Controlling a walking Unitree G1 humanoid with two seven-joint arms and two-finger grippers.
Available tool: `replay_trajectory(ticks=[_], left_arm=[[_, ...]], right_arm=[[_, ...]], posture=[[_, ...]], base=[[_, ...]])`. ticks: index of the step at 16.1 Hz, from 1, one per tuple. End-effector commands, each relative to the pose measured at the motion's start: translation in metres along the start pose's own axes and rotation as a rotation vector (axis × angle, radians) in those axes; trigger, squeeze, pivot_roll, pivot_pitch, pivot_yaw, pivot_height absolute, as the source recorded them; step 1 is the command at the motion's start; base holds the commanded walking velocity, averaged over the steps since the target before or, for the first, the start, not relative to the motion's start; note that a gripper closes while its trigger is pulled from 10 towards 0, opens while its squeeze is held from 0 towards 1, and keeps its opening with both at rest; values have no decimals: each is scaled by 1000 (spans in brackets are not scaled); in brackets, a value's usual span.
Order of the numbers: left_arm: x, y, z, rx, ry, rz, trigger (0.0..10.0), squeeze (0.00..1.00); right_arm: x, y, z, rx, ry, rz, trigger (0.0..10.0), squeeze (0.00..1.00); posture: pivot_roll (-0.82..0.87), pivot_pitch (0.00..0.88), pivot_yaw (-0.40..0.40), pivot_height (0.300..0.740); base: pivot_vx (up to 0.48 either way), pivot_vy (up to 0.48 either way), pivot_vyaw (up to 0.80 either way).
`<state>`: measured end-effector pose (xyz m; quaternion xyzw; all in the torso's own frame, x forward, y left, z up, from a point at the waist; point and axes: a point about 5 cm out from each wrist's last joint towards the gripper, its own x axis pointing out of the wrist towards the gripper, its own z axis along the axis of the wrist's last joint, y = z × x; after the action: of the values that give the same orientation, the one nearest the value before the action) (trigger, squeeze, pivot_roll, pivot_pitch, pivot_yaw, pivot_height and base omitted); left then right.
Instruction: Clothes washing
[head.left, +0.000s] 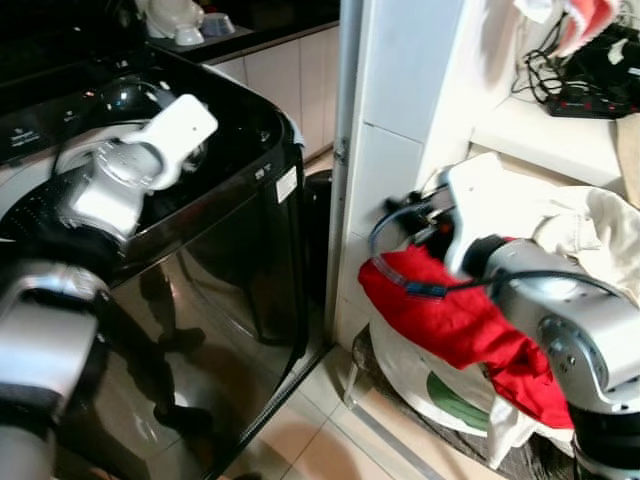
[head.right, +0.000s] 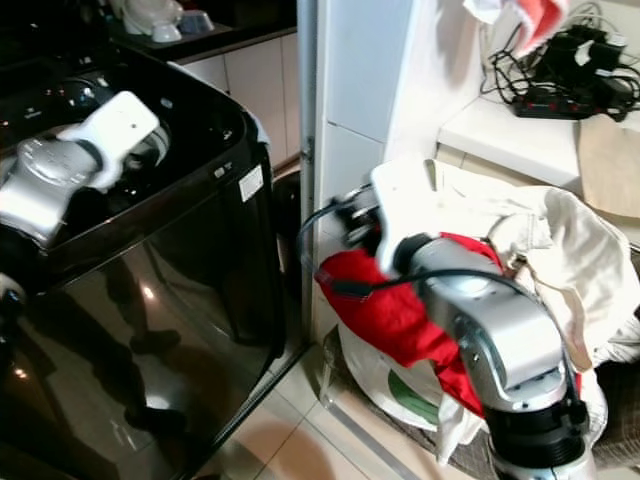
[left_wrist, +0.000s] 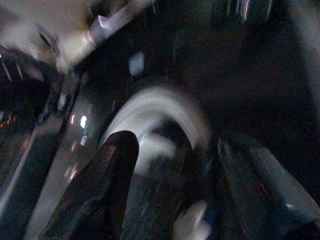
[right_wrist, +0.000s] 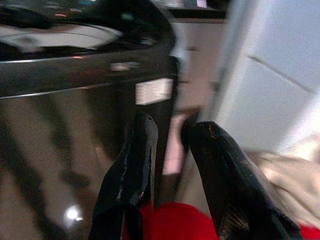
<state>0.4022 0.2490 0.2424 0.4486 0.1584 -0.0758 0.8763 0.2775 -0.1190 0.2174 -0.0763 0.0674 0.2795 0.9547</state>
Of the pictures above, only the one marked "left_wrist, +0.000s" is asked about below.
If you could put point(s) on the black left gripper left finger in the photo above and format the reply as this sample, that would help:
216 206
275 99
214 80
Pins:
100 190

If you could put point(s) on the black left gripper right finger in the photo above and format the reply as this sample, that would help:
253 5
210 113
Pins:
252 190

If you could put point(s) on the grey washer door gasket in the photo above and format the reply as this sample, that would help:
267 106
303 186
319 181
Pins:
160 107

